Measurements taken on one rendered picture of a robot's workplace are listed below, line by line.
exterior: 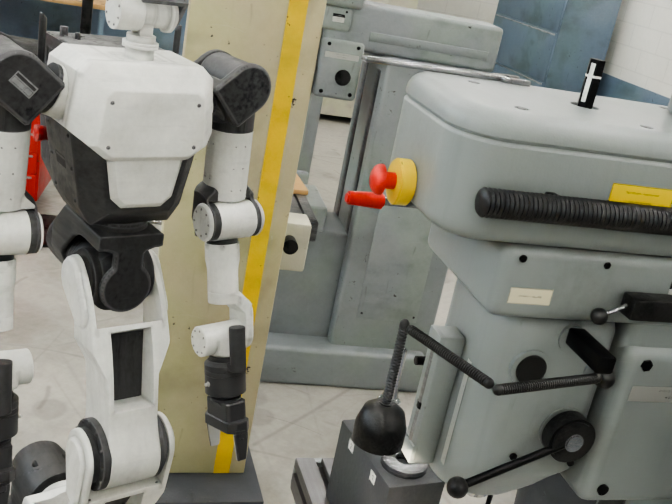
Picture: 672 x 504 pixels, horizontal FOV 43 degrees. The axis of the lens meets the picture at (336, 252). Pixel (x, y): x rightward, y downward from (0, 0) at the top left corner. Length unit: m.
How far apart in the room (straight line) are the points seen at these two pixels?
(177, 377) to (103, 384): 1.48
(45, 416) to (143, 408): 2.02
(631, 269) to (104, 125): 0.87
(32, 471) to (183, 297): 1.04
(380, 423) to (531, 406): 0.21
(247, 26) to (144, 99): 1.29
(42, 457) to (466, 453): 1.23
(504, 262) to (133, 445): 0.92
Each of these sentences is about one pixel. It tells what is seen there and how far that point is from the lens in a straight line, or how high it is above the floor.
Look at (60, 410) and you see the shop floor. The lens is 3.78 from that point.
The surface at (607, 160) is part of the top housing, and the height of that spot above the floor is 1.85.
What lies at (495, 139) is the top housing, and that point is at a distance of 1.00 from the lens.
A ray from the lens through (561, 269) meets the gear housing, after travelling 1.11.
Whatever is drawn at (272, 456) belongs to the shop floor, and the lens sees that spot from 3.63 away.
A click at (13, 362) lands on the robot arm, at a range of 1.67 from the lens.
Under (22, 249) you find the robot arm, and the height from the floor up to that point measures 1.43.
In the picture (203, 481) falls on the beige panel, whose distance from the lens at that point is 3.39.
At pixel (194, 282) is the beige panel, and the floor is 0.82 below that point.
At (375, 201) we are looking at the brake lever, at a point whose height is 1.70.
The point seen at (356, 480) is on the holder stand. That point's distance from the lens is 1.72.
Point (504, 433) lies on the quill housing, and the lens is 1.24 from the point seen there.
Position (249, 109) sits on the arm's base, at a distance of 1.69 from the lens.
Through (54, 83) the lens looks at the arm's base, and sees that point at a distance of 1.51.
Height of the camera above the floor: 2.05
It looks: 20 degrees down
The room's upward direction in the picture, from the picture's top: 11 degrees clockwise
